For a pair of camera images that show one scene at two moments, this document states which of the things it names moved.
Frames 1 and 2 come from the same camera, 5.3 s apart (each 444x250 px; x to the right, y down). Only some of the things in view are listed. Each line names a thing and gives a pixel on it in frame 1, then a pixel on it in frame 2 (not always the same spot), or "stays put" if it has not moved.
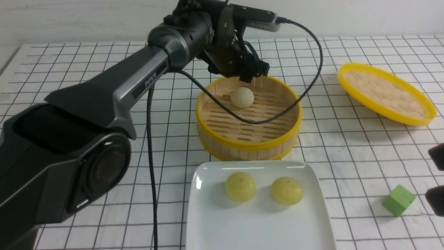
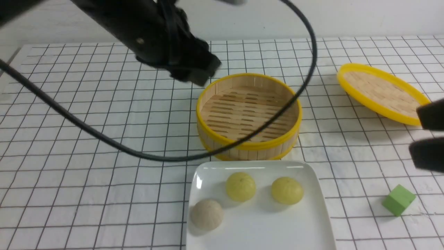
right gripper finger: (436, 153) to (431, 115)
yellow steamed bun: (240, 186) stays put
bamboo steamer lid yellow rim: (385, 94) stays put
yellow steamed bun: (287, 190) stays put
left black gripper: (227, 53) to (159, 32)
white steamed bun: (242, 98) to (207, 214)
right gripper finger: (435, 196) to (428, 154)
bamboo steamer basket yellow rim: (225, 136) stays put
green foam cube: (398, 200) stays put
